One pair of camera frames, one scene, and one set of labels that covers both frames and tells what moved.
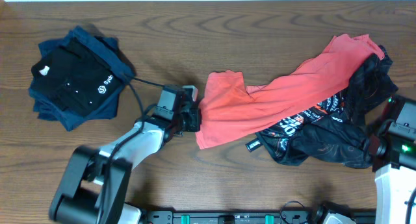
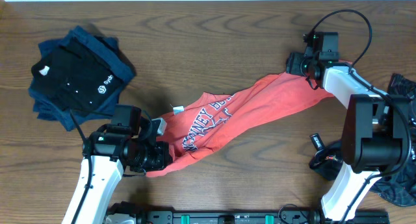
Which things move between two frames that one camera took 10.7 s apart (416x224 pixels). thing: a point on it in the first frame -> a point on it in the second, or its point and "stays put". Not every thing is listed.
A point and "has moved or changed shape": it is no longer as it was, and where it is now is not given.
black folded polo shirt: [74, 80] stays put
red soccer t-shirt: [231, 110] has moved or changed shape
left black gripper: [195, 120] -> [160, 147]
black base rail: [245, 217] stays put
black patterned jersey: [338, 130] has moved or changed shape
